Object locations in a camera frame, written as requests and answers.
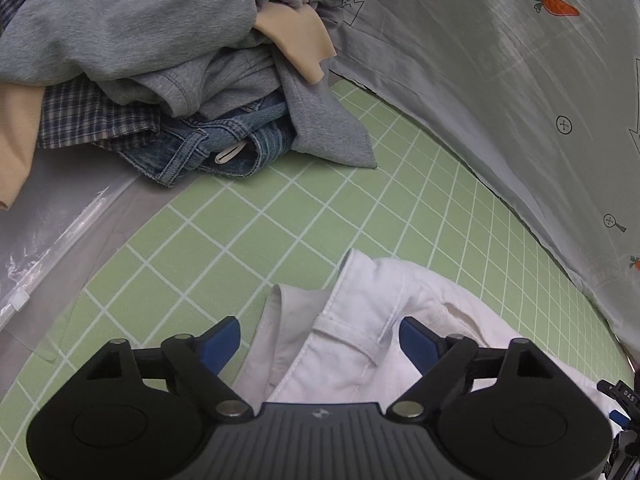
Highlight grey carrot-print sheet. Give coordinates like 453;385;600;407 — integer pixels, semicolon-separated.
320;0;640;363

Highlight blue denim jeans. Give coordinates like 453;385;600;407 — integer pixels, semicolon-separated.
96;96;297;189

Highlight green grid mat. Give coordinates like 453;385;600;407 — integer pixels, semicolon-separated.
0;77;634;480

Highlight clear plastic bag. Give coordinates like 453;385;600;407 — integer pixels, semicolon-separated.
0;149;222;362

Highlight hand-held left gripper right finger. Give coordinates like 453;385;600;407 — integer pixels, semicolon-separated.
386;316;557;421

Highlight blue plaid shirt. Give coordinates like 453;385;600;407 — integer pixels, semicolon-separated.
0;0;167;152

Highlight beige garment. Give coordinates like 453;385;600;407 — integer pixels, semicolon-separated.
0;0;337;212

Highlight white pants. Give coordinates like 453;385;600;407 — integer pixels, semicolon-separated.
232;247;627;443

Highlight grey shirt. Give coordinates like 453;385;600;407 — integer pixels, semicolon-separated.
0;0;379;169

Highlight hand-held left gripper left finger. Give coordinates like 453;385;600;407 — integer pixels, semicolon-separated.
84;316;254;422

